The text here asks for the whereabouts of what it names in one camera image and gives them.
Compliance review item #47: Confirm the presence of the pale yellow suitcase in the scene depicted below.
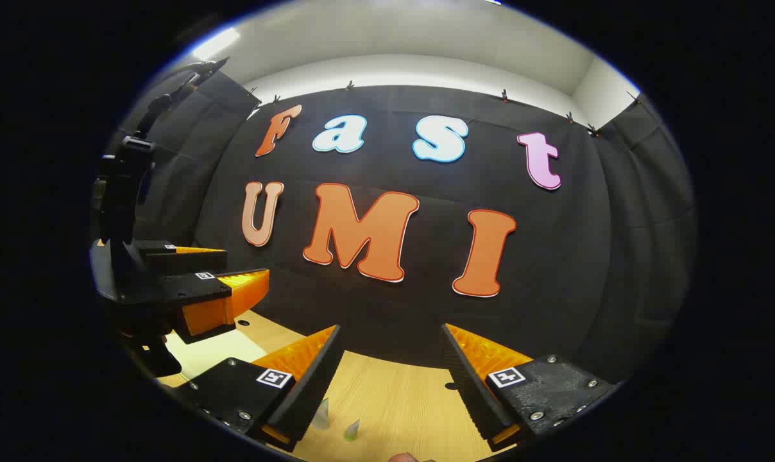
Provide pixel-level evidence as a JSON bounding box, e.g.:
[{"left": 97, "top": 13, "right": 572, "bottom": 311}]
[{"left": 160, "top": 326, "right": 269, "bottom": 389}]

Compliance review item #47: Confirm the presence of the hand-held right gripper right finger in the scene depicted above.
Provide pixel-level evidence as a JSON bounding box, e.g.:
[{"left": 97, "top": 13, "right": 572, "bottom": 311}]
[{"left": 440, "top": 323, "right": 619, "bottom": 453}]

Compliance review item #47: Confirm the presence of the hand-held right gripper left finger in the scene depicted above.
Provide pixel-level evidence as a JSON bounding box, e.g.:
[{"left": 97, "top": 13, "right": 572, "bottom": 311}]
[{"left": 169, "top": 324, "right": 346, "bottom": 453}]

